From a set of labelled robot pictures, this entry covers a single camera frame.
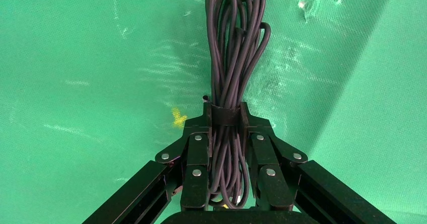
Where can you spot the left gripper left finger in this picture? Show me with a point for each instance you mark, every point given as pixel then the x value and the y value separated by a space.
pixel 196 155

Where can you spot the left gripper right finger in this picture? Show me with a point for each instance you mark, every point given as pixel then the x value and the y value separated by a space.
pixel 265 155

